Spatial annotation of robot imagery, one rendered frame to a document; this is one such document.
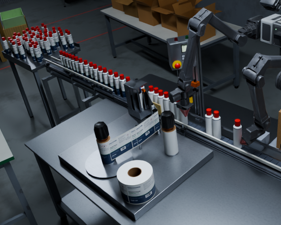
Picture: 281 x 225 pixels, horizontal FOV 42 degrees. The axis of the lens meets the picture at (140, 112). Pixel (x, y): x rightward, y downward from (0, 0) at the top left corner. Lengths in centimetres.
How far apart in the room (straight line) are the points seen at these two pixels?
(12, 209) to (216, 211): 215
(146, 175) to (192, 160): 39
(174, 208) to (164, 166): 30
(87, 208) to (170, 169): 104
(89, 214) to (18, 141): 182
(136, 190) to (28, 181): 205
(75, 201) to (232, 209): 151
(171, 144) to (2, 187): 217
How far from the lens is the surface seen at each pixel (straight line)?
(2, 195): 386
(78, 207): 309
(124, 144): 231
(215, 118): 232
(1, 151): 297
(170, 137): 223
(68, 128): 289
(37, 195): 368
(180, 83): 227
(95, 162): 237
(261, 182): 221
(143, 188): 199
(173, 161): 228
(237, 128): 224
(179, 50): 235
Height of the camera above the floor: 237
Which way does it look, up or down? 32 degrees down
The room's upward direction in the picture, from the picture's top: 10 degrees counter-clockwise
